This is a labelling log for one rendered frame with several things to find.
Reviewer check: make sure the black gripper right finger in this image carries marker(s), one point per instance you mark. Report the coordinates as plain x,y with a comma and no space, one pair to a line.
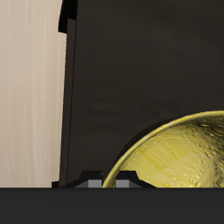
126,179

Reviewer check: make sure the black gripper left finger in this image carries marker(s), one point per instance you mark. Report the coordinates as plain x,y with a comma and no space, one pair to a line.
91,180

